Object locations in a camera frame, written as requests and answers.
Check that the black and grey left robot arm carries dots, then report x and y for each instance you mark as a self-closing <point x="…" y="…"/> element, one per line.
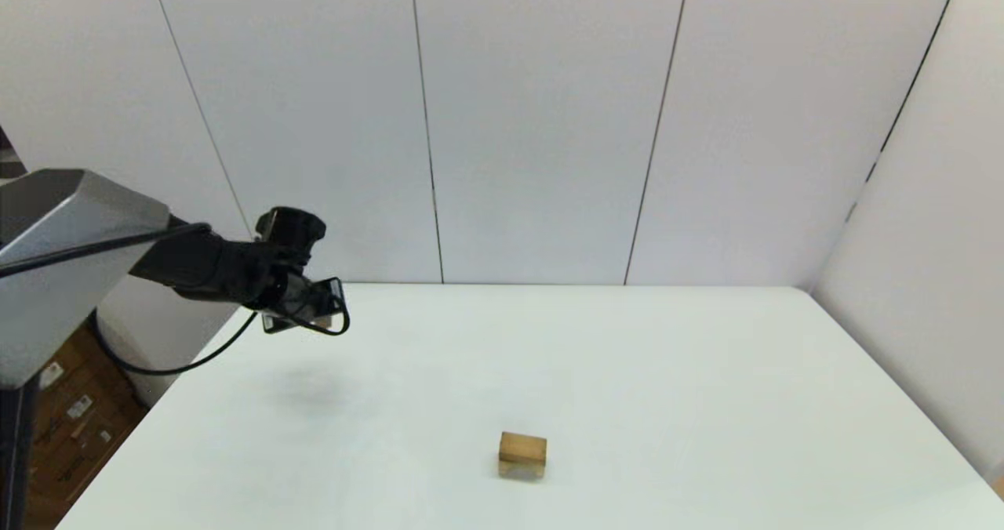
<point x="63" y="279"/>

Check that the triangular wooden building block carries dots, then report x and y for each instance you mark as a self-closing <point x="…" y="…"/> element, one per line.
<point x="321" y="323"/>

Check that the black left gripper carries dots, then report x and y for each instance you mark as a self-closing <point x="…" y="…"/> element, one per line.
<point x="290" y="306"/>

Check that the brown cardboard box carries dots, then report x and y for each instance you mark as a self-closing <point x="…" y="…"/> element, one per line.
<point x="86" y="416"/>
<point x="86" y="467"/>
<point x="74" y="361"/>

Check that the arched wooden building block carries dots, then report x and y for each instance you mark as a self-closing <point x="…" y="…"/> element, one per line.
<point x="522" y="471"/>

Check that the rectangular wooden building block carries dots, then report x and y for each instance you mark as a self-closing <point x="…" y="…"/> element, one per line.
<point x="522" y="447"/>

